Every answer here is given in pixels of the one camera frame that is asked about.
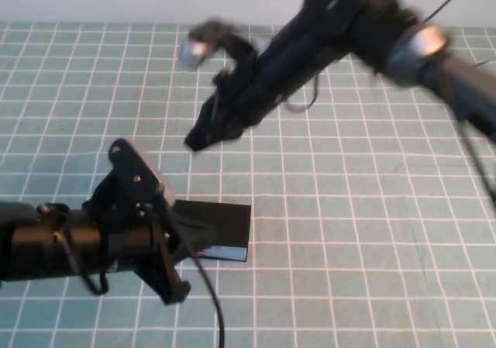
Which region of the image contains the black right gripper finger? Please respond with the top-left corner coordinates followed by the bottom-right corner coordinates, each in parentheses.
top-left (208, 110), bottom-right (253, 148)
top-left (184, 91), bottom-right (230, 153)

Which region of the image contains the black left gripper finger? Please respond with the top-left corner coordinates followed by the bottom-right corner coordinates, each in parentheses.
top-left (174, 238), bottom-right (214, 266)
top-left (170, 208), bottom-right (218, 243)

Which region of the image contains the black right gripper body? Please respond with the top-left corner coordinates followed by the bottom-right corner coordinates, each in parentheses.
top-left (211, 53), bottom-right (288, 128)

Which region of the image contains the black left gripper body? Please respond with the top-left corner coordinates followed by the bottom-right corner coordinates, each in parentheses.
top-left (81, 169), bottom-right (191, 306)

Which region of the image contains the black glasses case blue print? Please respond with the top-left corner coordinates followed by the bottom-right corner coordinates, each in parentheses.
top-left (170, 199), bottom-right (252, 263)

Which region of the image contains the green white-checked tablecloth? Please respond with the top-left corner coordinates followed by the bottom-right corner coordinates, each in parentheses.
top-left (0, 21), bottom-right (496, 348)

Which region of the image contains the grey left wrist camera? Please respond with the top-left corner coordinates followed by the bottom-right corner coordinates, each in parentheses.
top-left (108, 138), bottom-right (177, 210)

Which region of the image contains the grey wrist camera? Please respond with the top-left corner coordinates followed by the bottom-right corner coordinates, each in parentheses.
top-left (108, 138), bottom-right (177, 210)
top-left (180, 17), bottom-right (259, 78)

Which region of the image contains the thin black looped cable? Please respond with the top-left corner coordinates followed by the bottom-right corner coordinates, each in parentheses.
top-left (57, 223), bottom-right (112, 298)

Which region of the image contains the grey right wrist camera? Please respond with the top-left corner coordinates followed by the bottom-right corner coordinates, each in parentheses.
top-left (180, 17), bottom-right (259, 78)

